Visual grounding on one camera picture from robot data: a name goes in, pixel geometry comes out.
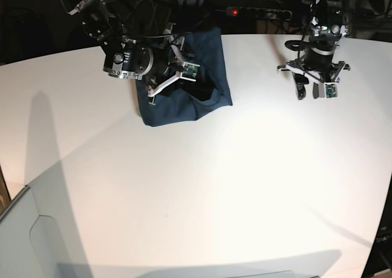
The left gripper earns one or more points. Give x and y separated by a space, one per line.
313 68

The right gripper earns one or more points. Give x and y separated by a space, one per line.
167 64

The dark blue T-shirt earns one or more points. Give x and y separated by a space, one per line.
188 100

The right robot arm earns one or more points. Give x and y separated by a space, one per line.
128 53

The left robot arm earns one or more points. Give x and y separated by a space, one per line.
323 31

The grey panel at table corner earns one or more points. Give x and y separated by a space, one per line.
36 244

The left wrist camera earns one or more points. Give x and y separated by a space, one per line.
327 90

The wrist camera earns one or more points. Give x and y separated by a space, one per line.
189 71
327 90

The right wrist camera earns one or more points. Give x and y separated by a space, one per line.
189 71

